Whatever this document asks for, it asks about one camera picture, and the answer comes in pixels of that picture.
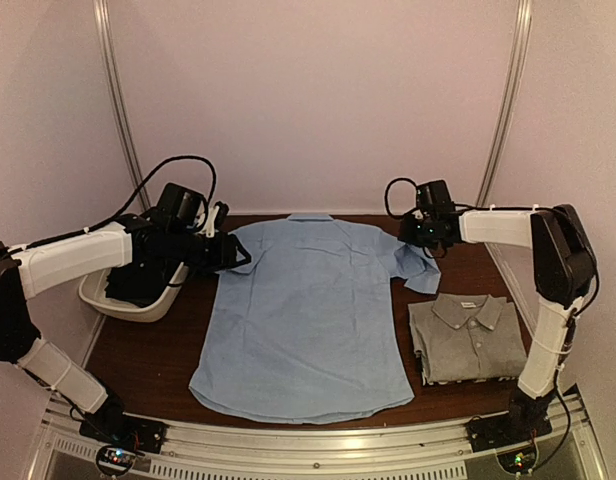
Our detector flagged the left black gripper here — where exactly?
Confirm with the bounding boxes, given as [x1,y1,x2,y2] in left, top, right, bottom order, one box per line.
[167,226,251,274]

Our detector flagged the light blue shirt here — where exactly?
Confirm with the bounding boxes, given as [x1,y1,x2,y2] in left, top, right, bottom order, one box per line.
[189,214,441,424]

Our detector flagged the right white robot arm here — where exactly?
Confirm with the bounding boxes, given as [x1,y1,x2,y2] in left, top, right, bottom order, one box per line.
[395,180,599,401]

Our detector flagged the black shirt in basket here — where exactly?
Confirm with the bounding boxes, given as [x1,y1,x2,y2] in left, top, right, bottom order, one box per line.
[105,259,180,308]

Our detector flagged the folded grey shirt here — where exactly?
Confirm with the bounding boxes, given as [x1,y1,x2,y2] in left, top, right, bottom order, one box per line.
[408,294,527,384]

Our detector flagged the white plastic basket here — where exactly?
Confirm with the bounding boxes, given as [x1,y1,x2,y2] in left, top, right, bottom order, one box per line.
[78,259,189,323]

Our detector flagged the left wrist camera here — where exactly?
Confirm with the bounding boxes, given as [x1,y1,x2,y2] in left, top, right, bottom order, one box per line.
[195,201,229,238]

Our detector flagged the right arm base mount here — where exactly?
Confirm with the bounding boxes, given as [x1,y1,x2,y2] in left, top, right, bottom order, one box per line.
[466,388,556,452]

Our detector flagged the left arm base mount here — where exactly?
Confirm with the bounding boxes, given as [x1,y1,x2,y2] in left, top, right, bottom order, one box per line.
[79,399,166,454]

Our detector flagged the front aluminium rail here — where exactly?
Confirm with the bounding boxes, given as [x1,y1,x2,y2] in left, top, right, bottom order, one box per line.
[30,394,602,480]

